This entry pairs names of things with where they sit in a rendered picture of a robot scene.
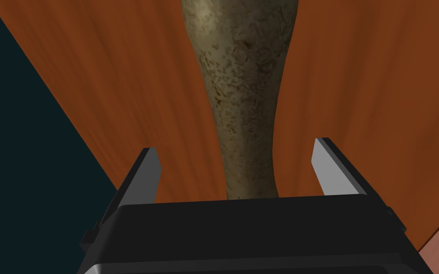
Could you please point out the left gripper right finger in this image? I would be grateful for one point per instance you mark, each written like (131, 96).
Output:
(335, 175)

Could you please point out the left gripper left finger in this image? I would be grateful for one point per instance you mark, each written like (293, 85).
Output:
(143, 182)

